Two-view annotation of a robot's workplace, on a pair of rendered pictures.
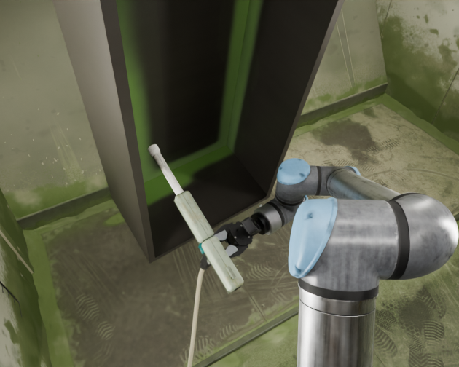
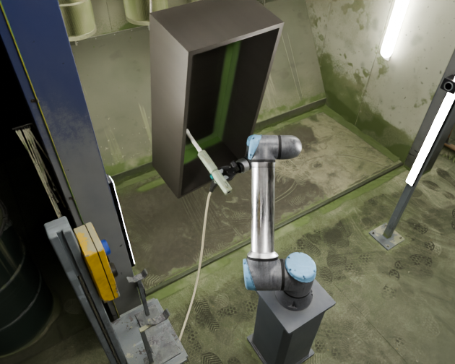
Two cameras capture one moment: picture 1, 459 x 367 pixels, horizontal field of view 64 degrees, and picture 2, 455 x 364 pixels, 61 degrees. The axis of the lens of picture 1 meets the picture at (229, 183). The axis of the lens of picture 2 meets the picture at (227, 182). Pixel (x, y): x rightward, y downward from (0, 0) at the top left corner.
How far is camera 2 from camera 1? 132 cm
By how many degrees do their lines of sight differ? 4
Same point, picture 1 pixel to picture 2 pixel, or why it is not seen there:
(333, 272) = (260, 154)
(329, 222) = (258, 139)
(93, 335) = (139, 250)
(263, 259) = (241, 208)
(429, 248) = (287, 146)
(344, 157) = not seen: hidden behind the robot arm
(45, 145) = (100, 139)
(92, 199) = (128, 175)
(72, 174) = (116, 157)
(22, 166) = not seen: hidden behind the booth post
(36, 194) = not seen: hidden behind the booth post
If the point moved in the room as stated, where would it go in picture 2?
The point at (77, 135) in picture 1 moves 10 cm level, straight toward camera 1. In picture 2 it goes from (120, 132) to (124, 139)
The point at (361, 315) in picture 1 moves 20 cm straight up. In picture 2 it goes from (269, 167) to (273, 132)
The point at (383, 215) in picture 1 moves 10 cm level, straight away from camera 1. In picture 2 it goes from (274, 137) to (283, 126)
